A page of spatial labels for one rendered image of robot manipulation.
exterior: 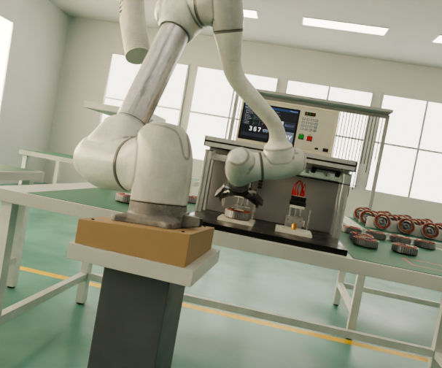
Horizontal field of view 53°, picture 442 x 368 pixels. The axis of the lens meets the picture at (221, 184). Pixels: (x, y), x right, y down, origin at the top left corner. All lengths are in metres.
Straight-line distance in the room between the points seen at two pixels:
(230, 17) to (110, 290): 0.90
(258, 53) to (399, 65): 2.50
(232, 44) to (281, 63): 7.04
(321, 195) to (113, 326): 1.26
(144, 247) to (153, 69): 0.60
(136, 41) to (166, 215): 1.89
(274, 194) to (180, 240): 1.16
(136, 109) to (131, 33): 1.61
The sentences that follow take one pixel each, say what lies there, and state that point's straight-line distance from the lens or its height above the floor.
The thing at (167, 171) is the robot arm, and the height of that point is 0.96.
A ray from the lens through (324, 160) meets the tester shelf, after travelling 2.02.
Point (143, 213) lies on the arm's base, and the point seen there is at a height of 0.84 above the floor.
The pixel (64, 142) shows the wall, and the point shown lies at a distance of 9.37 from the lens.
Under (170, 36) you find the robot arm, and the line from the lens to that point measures 1.53.
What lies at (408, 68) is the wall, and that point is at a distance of 8.78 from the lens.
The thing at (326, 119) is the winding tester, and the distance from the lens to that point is 2.06.
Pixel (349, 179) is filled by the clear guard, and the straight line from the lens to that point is 1.79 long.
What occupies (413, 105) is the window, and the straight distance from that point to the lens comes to 8.68.
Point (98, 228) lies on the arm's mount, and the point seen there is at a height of 0.79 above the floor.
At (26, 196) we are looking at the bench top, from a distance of 1.94.
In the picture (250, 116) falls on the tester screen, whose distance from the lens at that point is 2.06.
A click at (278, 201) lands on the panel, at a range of 2.16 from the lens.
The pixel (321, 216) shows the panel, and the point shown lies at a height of 0.84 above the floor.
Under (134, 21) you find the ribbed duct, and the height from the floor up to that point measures 1.77.
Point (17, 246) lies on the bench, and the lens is 3.08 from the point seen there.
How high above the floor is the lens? 1.00
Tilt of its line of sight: 3 degrees down
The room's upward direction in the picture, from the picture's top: 10 degrees clockwise
